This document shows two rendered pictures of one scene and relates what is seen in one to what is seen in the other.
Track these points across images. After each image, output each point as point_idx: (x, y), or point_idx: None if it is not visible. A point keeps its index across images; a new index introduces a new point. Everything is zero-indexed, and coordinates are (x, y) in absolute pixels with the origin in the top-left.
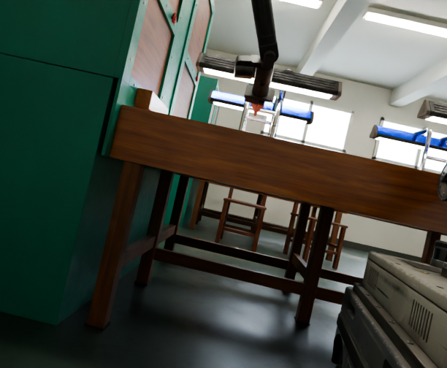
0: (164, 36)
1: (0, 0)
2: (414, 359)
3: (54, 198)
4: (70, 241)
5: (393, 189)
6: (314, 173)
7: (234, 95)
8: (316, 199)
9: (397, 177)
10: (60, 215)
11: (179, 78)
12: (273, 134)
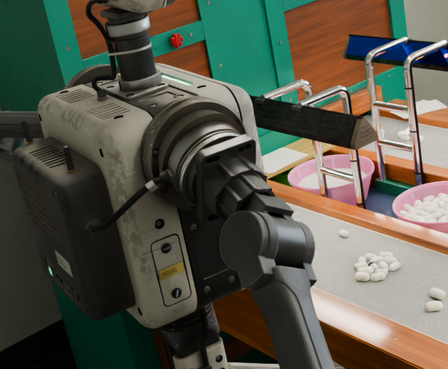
0: (178, 66)
1: None
2: None
3: (109, 320)
4: (131, 362)
5: (336, 358)
6: (263, 323)
7: (379, 39)
8: (275, 356)
9: (335, 343)
10: (118, 337)
11: (280, 50)
12: (354, 175)
